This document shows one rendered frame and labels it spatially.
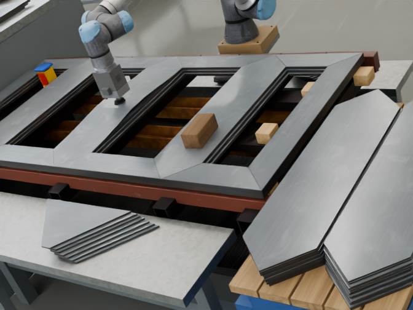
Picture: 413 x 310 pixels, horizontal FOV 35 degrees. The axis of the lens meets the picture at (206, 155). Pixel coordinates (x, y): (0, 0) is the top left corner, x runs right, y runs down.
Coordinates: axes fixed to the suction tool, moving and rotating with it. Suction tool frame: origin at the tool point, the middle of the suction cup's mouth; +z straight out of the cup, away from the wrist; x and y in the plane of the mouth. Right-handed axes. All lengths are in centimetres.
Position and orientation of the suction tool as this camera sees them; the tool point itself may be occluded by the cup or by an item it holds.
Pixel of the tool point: (121, 104)
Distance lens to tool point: 240.9
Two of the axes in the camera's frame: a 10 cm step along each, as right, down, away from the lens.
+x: 5.1, -5.8, 6.3
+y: 8.1, 0.8, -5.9
